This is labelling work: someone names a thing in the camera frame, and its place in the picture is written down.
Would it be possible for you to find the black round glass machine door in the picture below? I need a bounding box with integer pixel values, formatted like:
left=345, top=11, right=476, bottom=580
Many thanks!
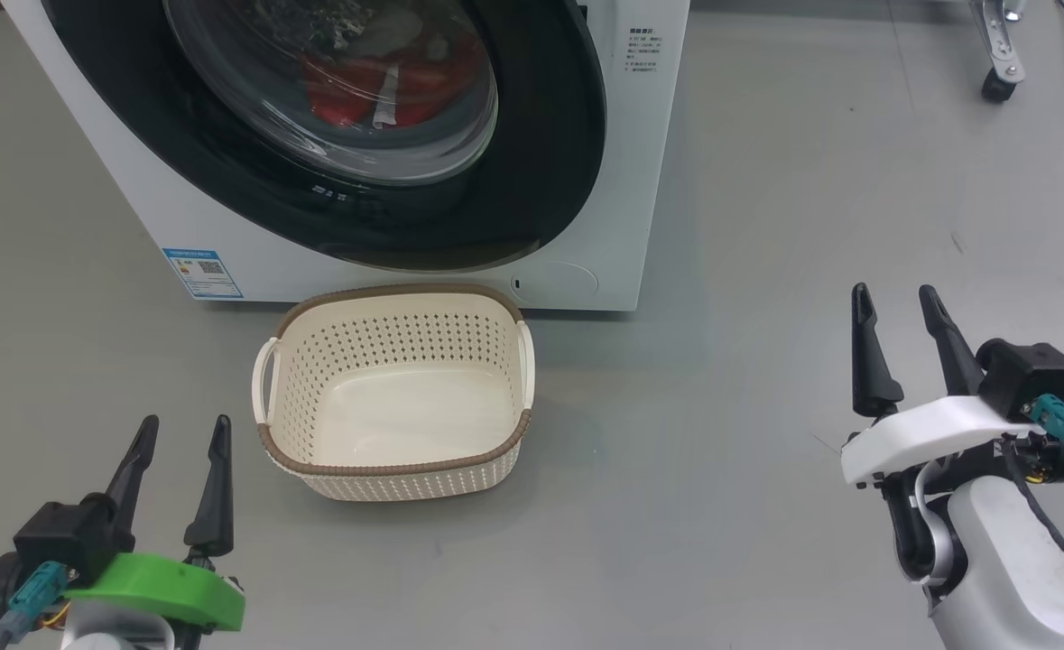
left=42, top=0, right=607, bottom=273

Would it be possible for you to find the white front-load washing machine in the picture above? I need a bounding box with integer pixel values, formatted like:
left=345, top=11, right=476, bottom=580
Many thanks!
left=0, top=0, right=690, bottom=312

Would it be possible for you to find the teal-plug gripper cable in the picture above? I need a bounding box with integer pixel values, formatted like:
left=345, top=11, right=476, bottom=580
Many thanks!
left=0, top=562, right=72, bottom=650
left=1001, top=395, right=1064, bottom=601

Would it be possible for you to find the teal-plug right gripper cable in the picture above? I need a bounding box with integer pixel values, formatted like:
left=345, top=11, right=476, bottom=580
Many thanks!
left=1001, top=395, right=1064, bottom=601

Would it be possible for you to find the red garment with white stripes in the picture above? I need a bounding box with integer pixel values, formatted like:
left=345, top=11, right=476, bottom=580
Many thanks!
left=301, top=36, right=483, bottom=128

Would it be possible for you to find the cream perforated laundry basket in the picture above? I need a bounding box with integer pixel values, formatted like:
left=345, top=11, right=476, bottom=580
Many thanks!
left=252, top=283, right=535, bottom=502

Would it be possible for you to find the small printed text label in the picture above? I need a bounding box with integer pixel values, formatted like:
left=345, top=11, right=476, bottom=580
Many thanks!
left=624, top=27, right=663, bottom=84

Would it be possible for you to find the metal leg with caster wheel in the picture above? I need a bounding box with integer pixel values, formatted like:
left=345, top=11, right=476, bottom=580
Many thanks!
left=969, top=0, right=1026, bottom=103

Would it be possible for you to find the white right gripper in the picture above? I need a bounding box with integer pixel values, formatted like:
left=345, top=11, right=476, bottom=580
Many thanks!
left=840, top=283, right=1064, bottom=488

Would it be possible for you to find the teal-plug left gripper cable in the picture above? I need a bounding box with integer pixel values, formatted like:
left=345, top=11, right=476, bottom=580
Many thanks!
left=0, top=562, right=72, bottom=650

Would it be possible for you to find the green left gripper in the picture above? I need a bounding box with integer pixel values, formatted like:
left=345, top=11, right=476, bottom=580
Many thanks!
left=64, top=415, right=246, bottom=633

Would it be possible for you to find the blue energy label sticker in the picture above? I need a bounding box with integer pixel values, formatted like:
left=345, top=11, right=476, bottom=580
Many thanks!
left=162, top=248, right=245, bottom=300

